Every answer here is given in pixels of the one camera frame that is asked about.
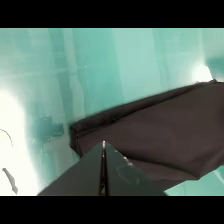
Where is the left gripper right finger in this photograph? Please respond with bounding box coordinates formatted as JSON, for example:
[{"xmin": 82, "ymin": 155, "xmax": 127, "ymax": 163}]
[{"xmin": 102, "ymin": 140, "xmax": 167, "ymax": 197}]

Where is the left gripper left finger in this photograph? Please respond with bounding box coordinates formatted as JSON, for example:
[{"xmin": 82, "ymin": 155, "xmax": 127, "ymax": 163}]
[{"xmin": 37, "ymin": 142, "xmax": 105, "ymax": 197}]

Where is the dark brown shirt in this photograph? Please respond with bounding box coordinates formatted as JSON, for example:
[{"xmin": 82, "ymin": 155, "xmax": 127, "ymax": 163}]
[{"xmin": 68, "ymin": 79, "xmax": 224, "ymax": 192}]

